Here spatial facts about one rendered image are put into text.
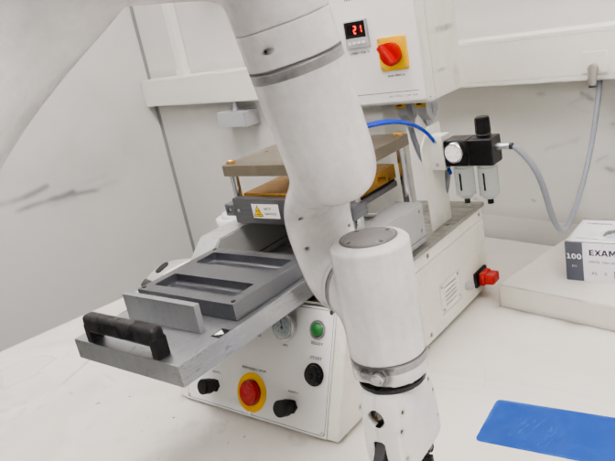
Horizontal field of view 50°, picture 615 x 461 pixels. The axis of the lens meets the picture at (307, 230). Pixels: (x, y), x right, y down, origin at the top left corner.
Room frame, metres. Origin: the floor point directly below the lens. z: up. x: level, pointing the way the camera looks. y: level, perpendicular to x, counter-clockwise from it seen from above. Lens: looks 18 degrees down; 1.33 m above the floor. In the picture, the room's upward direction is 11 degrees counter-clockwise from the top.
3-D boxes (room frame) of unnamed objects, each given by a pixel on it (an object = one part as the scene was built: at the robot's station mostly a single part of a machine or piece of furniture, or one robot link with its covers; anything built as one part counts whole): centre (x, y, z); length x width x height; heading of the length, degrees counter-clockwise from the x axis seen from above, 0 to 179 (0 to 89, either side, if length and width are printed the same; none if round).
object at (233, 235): (1.15, 0.11, 0.96); 0.25 x 0.05 x 0.07; 139
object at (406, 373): (0.64, -0.06, 0.95); 0.09 x 0.08 x 0.03; 143
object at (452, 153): (1.07, -0.29, 1.05); 0.15 x 0.05 x 0.15; 49
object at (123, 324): (0.78, 0.26, 0.99); 0.15 x 0.02 x 0.04; 49
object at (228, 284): (0.92, 0.13, 0.98); 0.20 x 0.17 x 0.03; 49
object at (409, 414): (0.65, -0.06, 0.89); 0.10 x 0.08 x 0.11; 143
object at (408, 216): (0.97, -0.09, 0.96); 0.26 x 0.05 x 0.07; 139
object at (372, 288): (0.65, -0.06, 1.04); 0.09 x 0.08 x 0.13; 23
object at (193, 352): (0.88, 0.17, 0.97); 0.30 x 0.22 x 0.08; 139
